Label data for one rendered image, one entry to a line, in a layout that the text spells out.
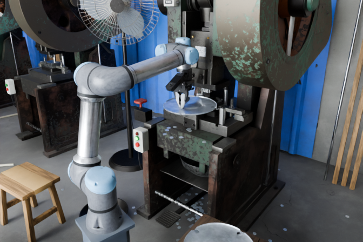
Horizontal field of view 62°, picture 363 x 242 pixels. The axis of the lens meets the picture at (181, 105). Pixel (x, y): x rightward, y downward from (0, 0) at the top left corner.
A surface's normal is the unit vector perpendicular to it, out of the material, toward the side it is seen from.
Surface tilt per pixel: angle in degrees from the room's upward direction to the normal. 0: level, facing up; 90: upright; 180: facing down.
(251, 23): 101
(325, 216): 0
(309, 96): 90
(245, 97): 90
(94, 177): 7
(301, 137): 90
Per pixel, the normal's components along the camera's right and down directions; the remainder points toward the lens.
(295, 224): 0.00, -0.95
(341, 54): -0.62, 0.25
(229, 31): -0.60, 0.51
